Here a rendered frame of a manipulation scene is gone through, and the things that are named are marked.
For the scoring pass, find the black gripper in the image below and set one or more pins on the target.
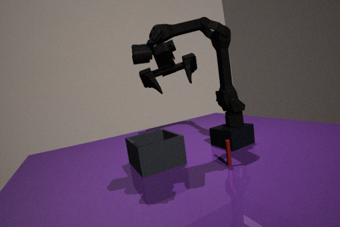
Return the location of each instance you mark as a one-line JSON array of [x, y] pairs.
[[166, 67]]

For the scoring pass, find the dark red peg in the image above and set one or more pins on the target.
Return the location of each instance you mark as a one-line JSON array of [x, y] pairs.
[[228, 153]]

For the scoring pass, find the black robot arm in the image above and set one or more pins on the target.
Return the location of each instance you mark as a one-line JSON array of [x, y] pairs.
[[226, 97]]

